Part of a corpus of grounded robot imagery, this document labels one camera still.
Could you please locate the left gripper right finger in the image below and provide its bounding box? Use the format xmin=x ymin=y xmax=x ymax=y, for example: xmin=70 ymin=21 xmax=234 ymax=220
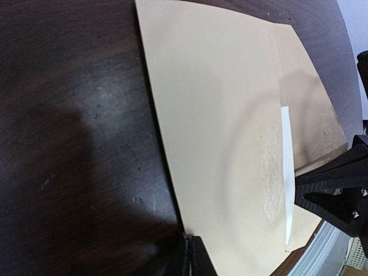
xmin=190 ymin=236 xmax=218 ymax=276

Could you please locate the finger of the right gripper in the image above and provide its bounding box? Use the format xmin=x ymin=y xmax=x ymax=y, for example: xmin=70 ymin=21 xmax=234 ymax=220
xmin=296 ymin=135 xmax=367 ymax=191
xmin=295 ymin=183 xmax=367 ymax=237

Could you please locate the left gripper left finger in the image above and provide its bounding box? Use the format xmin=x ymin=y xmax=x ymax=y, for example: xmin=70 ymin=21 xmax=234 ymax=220
xmin=163 ymin=235 xmax=191 ymax=276

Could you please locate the letter sheet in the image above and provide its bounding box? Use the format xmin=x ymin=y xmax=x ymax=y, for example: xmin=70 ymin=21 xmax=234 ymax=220
xmin=281 ymin=106 xmax=296 ymax=247

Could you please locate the brown paper envelope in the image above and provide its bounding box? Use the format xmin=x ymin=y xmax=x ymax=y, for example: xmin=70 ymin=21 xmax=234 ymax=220
xmin=136 ymin=1 xmax=348 ymax=275

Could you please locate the perforated metal box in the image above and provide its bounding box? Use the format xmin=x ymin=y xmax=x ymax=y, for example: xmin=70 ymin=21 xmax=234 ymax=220
xmin=346 ymin=237 xmax=367 ymax=271

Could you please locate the front aluminium rail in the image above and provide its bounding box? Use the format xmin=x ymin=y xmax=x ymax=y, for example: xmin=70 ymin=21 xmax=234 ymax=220
xmin=272 ymin=221 xmax=350 ymax=275

